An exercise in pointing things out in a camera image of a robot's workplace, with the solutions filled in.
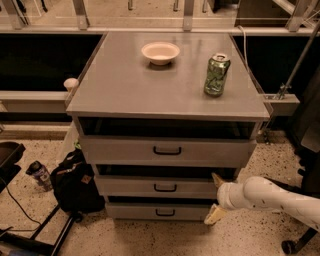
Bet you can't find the white bowl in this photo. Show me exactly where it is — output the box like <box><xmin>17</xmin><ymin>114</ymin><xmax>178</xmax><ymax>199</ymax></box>
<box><xmin>141</xmin><ymin>42</ymin><xmax>180</xmax><ymax>66</ymax></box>

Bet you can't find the black floor cable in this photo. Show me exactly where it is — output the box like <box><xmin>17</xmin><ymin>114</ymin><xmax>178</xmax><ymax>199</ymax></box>
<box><xmin>0</xmin><ymin>178</ymin><xmax>43</xmax><ymax>233</ymax></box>

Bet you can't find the white cable behind cabinet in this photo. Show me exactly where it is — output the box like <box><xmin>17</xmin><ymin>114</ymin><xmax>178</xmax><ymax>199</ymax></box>
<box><xmin>236</xmin><ymin>25</ymin><xmax>251</xmax><ymax>69</ymax></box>

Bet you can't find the small white cup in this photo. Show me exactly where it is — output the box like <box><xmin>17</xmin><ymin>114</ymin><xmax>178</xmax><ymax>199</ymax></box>
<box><xmin>63</xmin><ymin>78</ymin><xmax>79</xmax><ymax>92</ymax></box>

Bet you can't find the black office chair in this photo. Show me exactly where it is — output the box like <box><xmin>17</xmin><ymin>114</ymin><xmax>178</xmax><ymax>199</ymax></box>
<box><xmin>266</xmin><ymin>66</ymin><xmax>320</xmax><ymax>255</ymax></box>

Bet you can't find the grey drawer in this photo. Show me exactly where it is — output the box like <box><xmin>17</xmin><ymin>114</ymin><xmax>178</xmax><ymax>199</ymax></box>
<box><xmin>79</xmin><ymin>136</ymin><xmax>256</xmax><ymax>168</ymax></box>
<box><xmin>95</xmin><ymin>176</ymin><xmax>216</xmax><ymax>199</ymax></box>
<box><xmin>106</xmin><ymin>203</ymin><xmax>211</xmax><ymax>222</ymax></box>

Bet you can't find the grey drawer cabinet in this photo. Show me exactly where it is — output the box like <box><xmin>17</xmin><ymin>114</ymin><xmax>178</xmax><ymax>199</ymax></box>
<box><xmin>67</xmin><ymin>32</ymin><xmax>269</xmax><ymax>206</ymax></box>

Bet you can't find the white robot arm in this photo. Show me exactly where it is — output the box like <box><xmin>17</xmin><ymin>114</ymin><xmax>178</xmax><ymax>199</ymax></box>
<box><xmin>204</xmin><ymin>173</ymin><xmax>320</xmax><ymax>232</ymax></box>

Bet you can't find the dark water bottle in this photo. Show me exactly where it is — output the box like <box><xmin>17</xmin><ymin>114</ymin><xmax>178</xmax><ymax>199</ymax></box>
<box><xmin>26</xmin><ymin>161</ymin><xmax>53</xmax><ymax>191</ymax></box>

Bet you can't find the green soda can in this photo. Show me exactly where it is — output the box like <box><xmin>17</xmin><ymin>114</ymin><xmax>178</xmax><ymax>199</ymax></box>
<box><xmin>204</xmin><ymin>53</ymin><xmax>231</xmax><ymax>97</ymax></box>

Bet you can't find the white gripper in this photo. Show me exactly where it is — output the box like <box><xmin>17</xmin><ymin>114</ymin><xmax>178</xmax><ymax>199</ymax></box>
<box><xmin>204</xmin><ymin>173</ymin><xmax>247</xmax><ymax>225</ymax></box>

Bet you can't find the black bin at left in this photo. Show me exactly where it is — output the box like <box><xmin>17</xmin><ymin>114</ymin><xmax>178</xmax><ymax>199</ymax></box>
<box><xmin>0</xmin><ymin>142</ymin><xmax>25</xmax><ymax>193</ymax></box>

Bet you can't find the black backpack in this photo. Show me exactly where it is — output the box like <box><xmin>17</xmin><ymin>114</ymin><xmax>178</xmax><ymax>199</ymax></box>
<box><xmin>50</xmin><ymin>149</ymin><xmax>105</xmax><ymax>213</ymax></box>

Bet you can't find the metal diagonal rod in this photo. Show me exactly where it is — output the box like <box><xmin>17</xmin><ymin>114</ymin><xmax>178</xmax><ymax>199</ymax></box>
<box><xmin>273</xmin><ymin>20</ymin><xmax>320</xmax><ymax>100</ymax></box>

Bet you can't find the black stand frame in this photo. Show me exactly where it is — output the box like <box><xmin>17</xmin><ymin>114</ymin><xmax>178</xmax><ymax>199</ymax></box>
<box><xmin>0</xmin><ymin>204</ymin><xmax>77</xmax><ymax>256</ymax></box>

